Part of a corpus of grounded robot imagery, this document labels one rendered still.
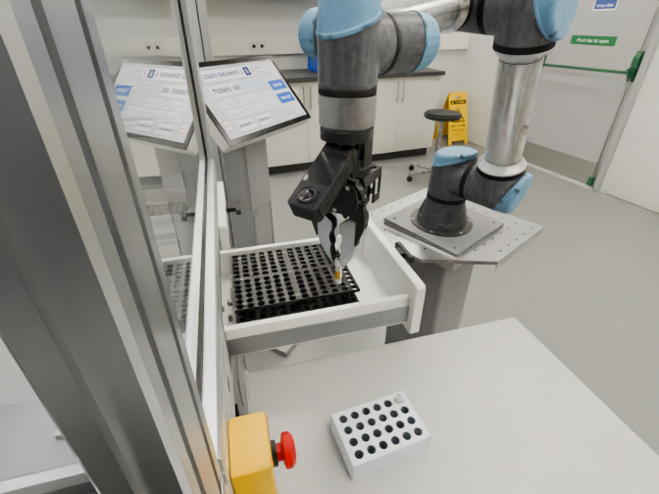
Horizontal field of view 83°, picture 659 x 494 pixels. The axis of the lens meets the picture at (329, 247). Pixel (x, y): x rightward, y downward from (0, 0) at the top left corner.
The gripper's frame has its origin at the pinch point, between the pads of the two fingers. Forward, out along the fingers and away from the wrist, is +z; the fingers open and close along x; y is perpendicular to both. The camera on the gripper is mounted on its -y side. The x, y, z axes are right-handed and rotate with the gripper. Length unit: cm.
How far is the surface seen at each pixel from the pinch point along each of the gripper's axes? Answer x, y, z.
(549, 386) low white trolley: -35.5, 14.1, 22.9
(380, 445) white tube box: -14.5, -12.5, 20.3
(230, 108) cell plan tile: 75, 57, -7
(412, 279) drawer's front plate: -9.9, 9.4, 6.2
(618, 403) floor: -76, 98, 99
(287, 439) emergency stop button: -6.9, -23.6, 9.5
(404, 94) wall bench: 116, 348, 30
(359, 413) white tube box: -9.9, -10.0, 19.2
